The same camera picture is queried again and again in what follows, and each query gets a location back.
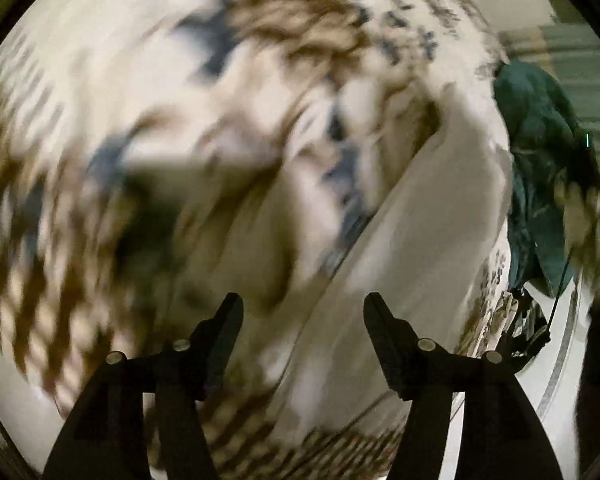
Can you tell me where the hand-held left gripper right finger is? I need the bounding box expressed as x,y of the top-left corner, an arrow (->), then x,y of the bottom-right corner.
363,292 -> 565,480

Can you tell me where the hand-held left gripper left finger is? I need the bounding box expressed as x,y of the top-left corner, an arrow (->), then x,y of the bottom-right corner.
41,292 -> 245,480

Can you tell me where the plain white garment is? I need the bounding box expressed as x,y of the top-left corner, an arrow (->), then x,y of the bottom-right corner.
272,82 -> 515,448

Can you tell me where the dark green cloth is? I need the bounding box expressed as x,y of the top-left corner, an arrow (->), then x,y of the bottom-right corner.
493,59 -> 600,297

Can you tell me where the grey green striped cloth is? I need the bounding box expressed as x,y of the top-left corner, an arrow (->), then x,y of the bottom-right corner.
497,22 -> 600,146

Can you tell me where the brown blue printed blanket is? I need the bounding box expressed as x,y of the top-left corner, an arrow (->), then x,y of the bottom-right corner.
0,0 -> 518,478

